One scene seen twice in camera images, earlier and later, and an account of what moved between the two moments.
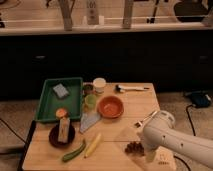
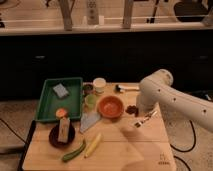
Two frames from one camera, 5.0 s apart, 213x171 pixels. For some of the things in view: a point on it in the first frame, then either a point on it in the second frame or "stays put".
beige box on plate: (63, 130) stays put
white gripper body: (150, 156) -> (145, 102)
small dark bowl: (88, 88) stays put
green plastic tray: (60, 93) stays put
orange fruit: (61, 112) stays put
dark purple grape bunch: (134, 148) -> (132, 109)
